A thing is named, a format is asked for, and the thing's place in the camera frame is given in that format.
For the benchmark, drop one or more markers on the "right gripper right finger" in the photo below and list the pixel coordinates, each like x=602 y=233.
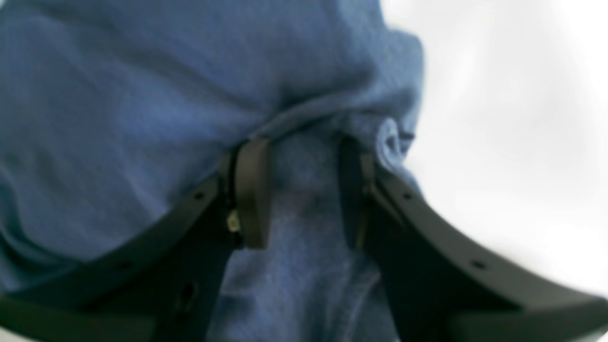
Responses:
x=441 y=285

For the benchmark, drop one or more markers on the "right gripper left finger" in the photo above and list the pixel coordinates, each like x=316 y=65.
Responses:
x=163 y=285

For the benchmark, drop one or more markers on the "dark blue T-shirt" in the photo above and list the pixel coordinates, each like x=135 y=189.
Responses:
x=113 y=110

